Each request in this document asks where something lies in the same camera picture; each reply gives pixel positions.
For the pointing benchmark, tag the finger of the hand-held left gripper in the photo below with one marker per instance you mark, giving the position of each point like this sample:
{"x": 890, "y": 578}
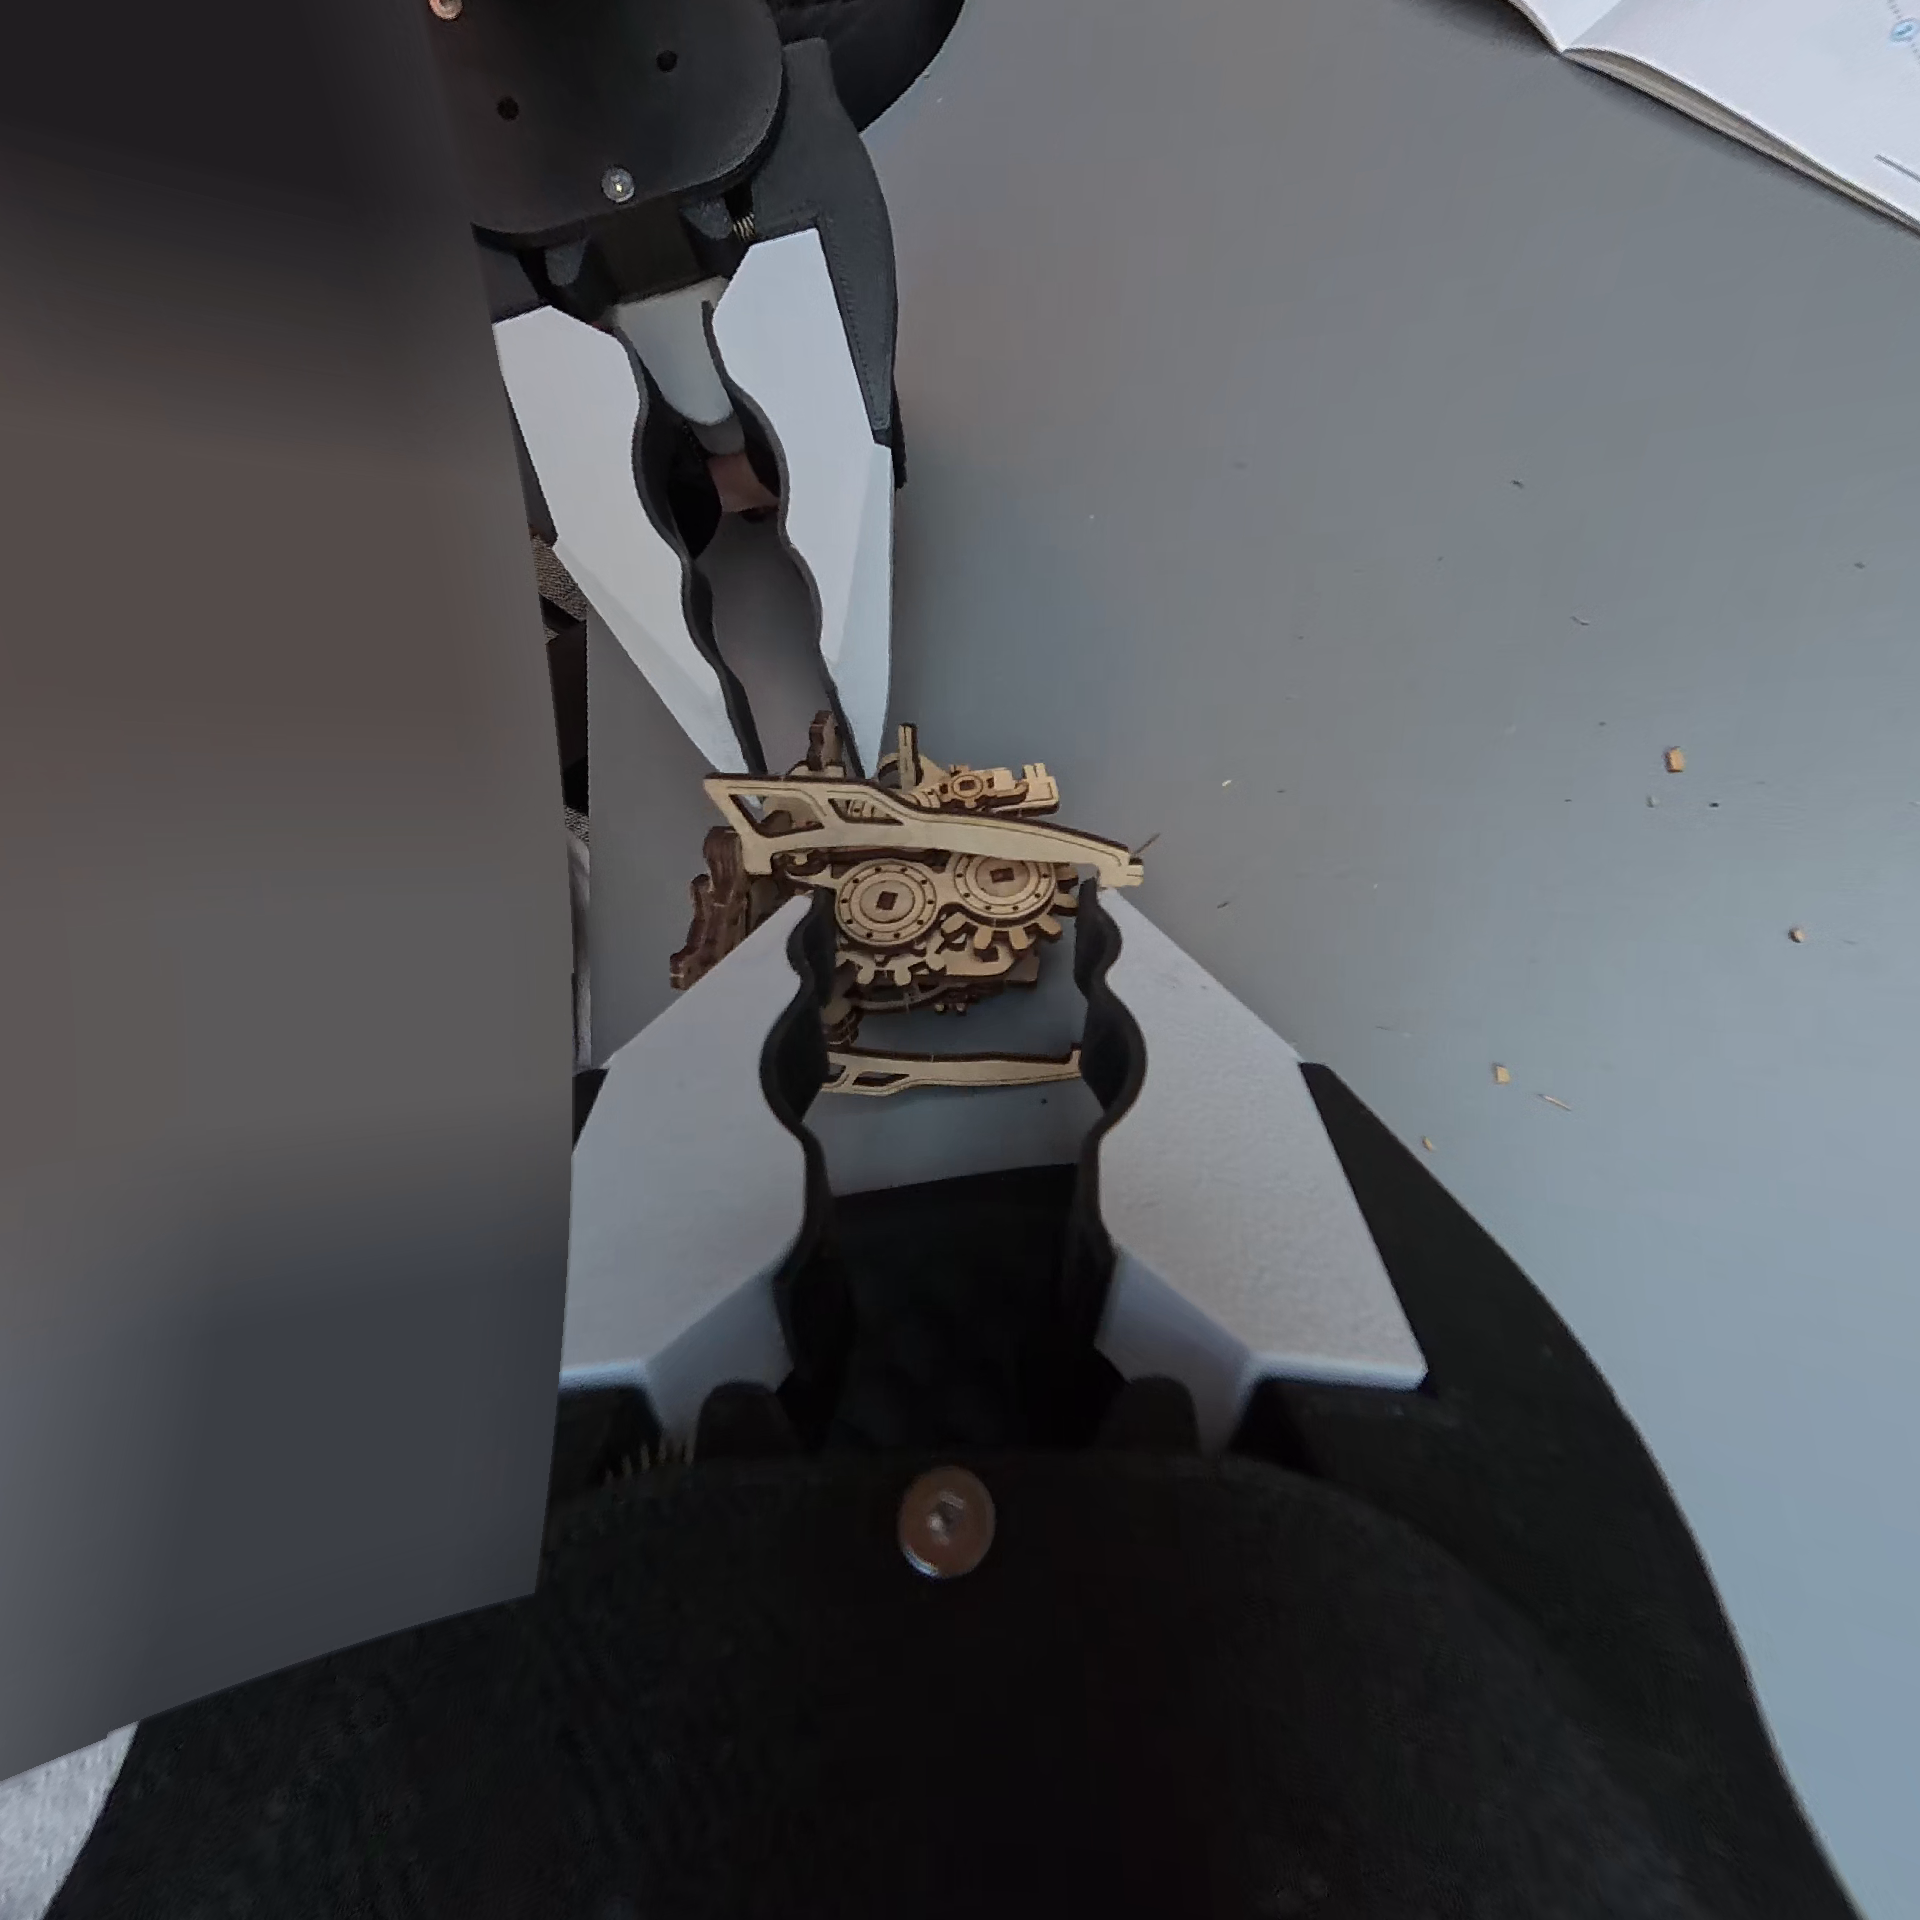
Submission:
{"x": 840, "y": 494}
{"x": 586, "y": 450}

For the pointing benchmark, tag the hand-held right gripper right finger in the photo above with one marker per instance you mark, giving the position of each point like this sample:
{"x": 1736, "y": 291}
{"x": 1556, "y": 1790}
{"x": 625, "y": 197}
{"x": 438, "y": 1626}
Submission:
{"x": 1244, "y": 1200}

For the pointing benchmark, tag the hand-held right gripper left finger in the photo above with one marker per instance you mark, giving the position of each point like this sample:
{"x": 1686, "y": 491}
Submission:
{"x": 675, "y": 1200}

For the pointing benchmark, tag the thin wooden model part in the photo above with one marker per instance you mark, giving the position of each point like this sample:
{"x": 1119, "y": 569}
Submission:
{"x": 961, "y": 1069}

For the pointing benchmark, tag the wooden gear model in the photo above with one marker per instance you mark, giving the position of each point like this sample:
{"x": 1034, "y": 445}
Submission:
{"x": 884, "y": 902}

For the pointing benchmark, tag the scattered wood crumbs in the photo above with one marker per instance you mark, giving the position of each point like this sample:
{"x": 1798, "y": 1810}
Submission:
{"x": 1673, "y": 762}

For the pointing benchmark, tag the white instruction booklet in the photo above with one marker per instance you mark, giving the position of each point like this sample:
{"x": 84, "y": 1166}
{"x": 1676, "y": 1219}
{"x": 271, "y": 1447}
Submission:
{"x": 1769, "y": 75}

